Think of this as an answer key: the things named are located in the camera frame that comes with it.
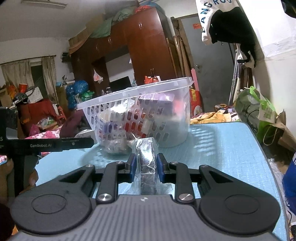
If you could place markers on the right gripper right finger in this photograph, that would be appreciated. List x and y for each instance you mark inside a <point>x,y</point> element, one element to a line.
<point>178,174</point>

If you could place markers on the silver packet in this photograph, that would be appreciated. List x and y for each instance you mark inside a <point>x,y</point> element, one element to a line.
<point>116,146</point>

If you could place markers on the fluorescent tube lamp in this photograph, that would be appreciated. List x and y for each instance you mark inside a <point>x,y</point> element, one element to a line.
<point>46,3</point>

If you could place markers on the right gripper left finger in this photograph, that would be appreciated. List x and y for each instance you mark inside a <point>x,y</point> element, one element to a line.
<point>111,176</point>

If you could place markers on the grey door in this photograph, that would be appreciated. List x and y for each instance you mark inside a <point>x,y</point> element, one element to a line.
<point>214,65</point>

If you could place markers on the red cloth covered furniture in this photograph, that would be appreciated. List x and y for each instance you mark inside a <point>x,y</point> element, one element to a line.
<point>31,113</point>

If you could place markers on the blue plastic bags pile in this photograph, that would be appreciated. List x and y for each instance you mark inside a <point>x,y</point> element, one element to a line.
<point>77,93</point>

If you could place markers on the blue shopping bag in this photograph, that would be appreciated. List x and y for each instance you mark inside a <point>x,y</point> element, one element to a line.
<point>289,185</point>

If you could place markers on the dark red wooden wardrobe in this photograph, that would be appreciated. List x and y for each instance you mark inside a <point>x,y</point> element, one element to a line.
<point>146,36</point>

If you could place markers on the person left hand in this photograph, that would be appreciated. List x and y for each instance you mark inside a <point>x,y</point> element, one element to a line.
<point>6,169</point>

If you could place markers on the orange white hanging bag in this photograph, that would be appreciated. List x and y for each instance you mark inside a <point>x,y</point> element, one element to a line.
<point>151,79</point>

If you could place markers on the beige window curtain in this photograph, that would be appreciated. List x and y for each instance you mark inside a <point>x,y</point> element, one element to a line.
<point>17,72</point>

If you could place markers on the pink floral bedding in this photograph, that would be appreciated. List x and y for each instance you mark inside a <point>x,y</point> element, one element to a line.
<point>46,135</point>

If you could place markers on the clear plastic perforated basket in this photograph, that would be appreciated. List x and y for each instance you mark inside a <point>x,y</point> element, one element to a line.
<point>158,110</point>

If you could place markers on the green plastic bag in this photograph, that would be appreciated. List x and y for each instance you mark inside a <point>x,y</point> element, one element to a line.
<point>256,111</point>

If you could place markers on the brown paper bag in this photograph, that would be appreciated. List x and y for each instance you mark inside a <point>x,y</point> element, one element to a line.
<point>278,133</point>

